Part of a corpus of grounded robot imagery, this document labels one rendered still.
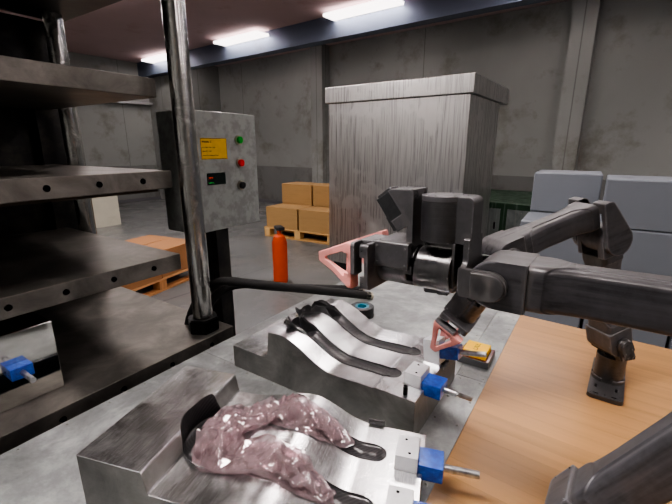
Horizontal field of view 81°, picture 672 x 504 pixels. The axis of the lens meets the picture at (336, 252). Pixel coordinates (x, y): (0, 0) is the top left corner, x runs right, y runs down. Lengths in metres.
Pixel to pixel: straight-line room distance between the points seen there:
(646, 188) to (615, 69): 4.53
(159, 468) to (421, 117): 3.42
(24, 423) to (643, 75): 6.95
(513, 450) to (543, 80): 6.51
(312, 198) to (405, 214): 5.69
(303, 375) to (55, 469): 0.48
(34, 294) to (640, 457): 1.13
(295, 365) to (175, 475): 0.35
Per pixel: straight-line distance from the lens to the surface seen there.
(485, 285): 0.47
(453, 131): 3.64
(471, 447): 0.88
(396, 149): 3.84
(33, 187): 1.10
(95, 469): 0.76
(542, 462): 0.90
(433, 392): 0.84
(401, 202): 0.52
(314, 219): 5.69
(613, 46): 7.05
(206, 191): 1.41
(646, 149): 6.91
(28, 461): 0.99
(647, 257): 2.64
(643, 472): 0.57
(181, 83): 1.22
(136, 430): 0.77
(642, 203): 2.59
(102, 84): 1.22
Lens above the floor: 1.36
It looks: 15 degrees down
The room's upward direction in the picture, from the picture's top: straight up
